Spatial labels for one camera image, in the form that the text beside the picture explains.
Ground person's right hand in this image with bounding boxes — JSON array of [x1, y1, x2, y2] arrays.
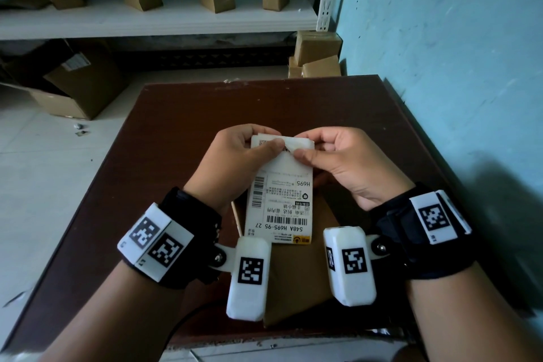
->
[[291, 126, 417, 212]]

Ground person's left hand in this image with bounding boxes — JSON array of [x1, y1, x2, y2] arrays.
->
[[182, 123, 286, 217]]

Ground white shipping label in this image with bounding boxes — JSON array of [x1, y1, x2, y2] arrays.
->
[[244, 133, 316, 245]]

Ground brown cardboard box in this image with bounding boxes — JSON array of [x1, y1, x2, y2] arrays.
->
[[231, 170, 340, 329]]

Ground person's right forearm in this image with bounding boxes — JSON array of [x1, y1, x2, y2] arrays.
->
[[406, 262, 543, 362]]

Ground person's left forearm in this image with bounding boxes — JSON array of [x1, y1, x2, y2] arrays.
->
[[38, 262, 186, 362]]

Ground large open cardboard carton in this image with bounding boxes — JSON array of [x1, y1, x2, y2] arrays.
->
[[0, 39, 128, 120]]

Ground person's right leg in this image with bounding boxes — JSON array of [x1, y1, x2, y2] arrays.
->
[[392, 343, 427, 362]]

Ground white marker cube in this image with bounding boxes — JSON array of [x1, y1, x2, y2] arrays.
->
[[323, 226, 391, 307]]

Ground black left wristband, marker tiles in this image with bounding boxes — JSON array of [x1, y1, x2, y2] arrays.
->
[[117, 187, 223, 290]]

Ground white paper scrap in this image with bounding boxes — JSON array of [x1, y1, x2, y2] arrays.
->
[[2, 287, 35, 308]]

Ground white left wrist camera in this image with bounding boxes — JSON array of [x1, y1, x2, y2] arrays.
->
[[210, 235, 272, 322]]

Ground black camera cable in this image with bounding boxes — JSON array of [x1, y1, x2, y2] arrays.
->
[[163, 300, 228, 354]]

